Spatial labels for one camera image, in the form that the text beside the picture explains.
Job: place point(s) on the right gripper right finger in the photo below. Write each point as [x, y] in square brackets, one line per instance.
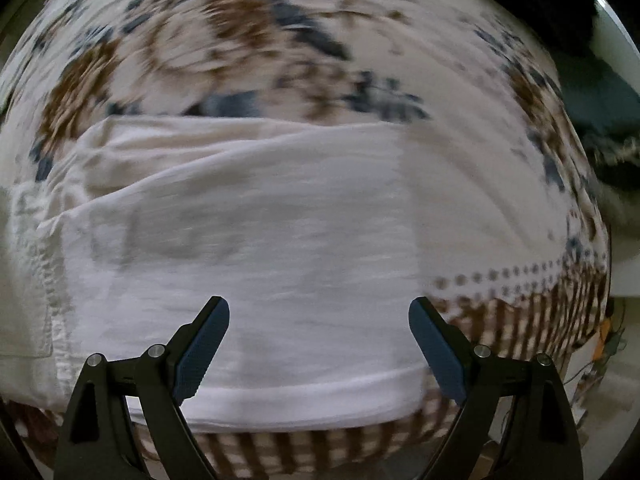
[540, 440]

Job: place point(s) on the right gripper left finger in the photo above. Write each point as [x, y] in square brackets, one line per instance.
[97, 440]

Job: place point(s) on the white pants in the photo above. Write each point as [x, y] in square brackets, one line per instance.
[306, 231]

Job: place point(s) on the floral beige bed blanket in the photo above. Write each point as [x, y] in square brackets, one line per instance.
[512, 245]

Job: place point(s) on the dark green plush blanket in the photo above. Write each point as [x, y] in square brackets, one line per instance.
[604, 111]

